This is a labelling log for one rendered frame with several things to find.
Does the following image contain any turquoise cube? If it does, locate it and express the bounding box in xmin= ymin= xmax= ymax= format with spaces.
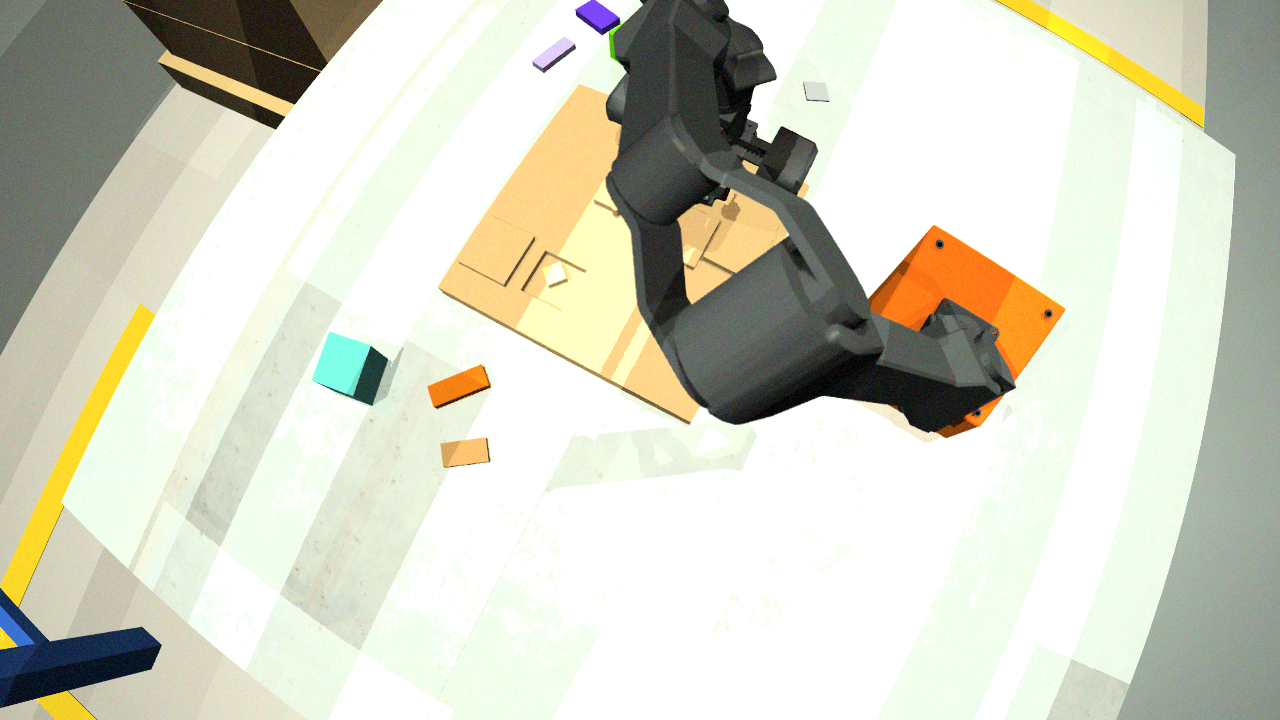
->
xmin=312 ymin=332 xmax=388 ymax=406

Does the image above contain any purple flat block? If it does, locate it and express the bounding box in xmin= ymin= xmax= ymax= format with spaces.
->
xmin=575 ymin=0 xmax=621 ymax=35

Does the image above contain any pale yellow square board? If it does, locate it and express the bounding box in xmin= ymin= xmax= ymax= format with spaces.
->
xmin=438 ymin=85 xmax=787 ymax=425

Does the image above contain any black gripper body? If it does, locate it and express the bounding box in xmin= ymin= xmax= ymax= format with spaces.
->
xmin=605 ymin=73 xmax=819 ymax=195

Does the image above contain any green cube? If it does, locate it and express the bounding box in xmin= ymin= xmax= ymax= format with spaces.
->
xmin=609 ymin=24 xmax=622 ymax=65

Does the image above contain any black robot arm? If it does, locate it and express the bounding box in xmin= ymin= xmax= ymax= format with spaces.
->
xmin=604 ymin=0 xmax=1018 ymax=433

